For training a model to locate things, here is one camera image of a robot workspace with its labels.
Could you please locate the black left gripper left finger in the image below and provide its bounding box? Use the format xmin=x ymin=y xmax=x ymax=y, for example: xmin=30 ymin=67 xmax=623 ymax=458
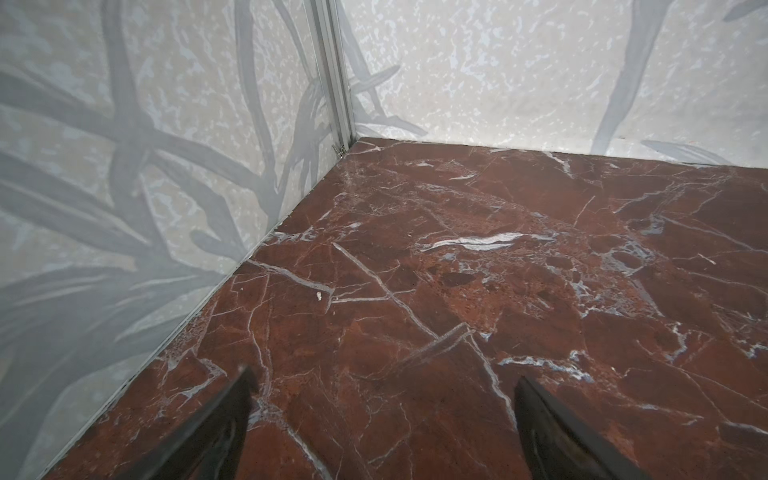
xmin=116 ymin=367 xmax=258 ymax=479

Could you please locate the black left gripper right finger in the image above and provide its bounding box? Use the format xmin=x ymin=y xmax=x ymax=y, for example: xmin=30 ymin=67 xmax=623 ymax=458
xmin=514 ymin=376 xmax=650 ymax=480

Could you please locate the aluminium cage frame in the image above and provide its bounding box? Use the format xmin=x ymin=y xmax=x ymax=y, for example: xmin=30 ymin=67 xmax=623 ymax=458
xmin=305 ymin=0 xmax=357 ymax=158

